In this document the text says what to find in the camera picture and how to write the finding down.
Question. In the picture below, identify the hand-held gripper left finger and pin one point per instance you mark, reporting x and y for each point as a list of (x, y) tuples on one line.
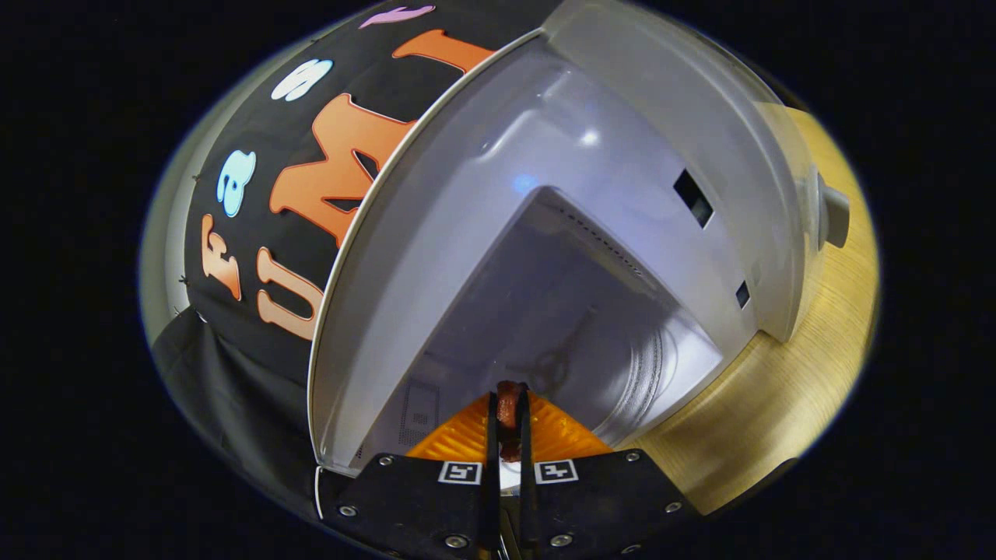
[(492, 435)]

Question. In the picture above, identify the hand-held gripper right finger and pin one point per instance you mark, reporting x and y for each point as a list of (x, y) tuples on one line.
[(526, 435)]

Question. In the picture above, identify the red sausage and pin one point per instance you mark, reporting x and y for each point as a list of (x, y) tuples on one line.
[(508, 408)]

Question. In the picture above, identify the white microwave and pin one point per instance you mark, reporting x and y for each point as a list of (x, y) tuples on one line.
[(545, 155)]

